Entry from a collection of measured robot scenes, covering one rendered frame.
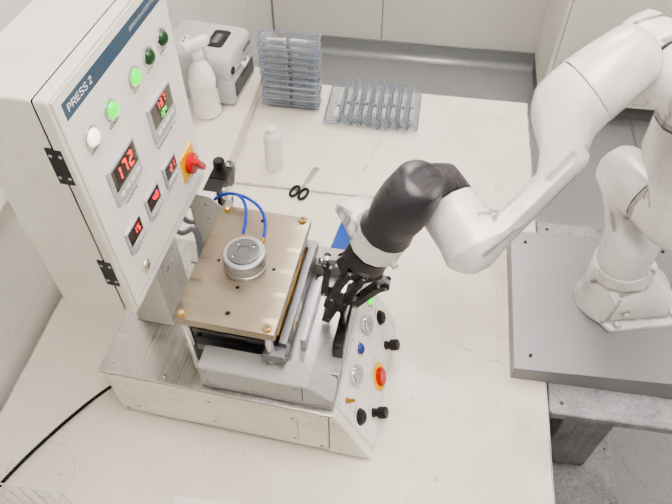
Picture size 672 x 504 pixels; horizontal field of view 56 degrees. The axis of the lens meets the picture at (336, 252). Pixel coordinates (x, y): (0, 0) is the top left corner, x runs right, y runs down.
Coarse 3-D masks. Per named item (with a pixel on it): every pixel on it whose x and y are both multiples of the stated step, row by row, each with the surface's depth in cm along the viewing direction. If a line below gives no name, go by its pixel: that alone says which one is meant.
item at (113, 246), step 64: (64, 0) 84; (128, 0) 84; (0, 64) 75; (64, 64) 74; (128, 64) 86; (0, 128) 75; (64, 128) 74; (128, 128) 89; (192, 128) 112; (64, 192) 82; (128, 192) 91; (192, 192) 117; (64, 256) 94; (128, 256) 95
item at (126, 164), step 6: (126, 156) 89; (132, 156) 90; (120, 162) 87; (126, 162) 89; (132, 162) 91; (120, 168) 87; (126, 168) 89; (120, 174) 88; (126, 174) 89; (120, 180) 88; (120, 186) 88
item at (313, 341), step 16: (320, 288) 123; (304, 304) 125; (320, 304) 125; (304, 320) 123; (320, 320) 123; (336, 320) 123; (352, 320) 125; (304, 336) 116; (320, 336) 120; (304, 352) 118; (320, 352) 118; (336, 368) 116
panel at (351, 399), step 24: (360, 312) 131; (384, 312) 142; (360, 336) 129; (384, 336) 140; (360, 360) 128; (384, 360) 139; (360, 384) 126; (384, 384) 137; (360, 408) 125; (360, 432) 124
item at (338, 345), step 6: (348, 306) 120; (342, 312) 119; (348, 312) 119; (342, 318) 118; (348, 318) 118; (342, 324) 117; (348, 324) 118; (336, 330) 117; (342, 330) 117; (336, 336) 116; (342, 336) 116; (336, 342) 115; (342, 342) 115; (336, 348) 115; (342, 348) 115; (336, 354) 117; (342, 354) 116
